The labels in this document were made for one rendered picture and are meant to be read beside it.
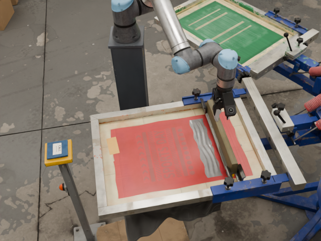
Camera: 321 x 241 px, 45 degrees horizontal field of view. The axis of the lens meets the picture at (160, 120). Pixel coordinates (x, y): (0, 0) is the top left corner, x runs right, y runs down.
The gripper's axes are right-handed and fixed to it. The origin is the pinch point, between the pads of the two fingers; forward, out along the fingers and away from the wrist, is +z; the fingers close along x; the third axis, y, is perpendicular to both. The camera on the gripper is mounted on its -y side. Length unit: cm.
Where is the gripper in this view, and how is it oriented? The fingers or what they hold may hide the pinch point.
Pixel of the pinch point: (222, 119)
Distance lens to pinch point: 176.2
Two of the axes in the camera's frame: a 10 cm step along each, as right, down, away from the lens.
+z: 0.3, 6.8, 7.3
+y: -2.0, -7.1, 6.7
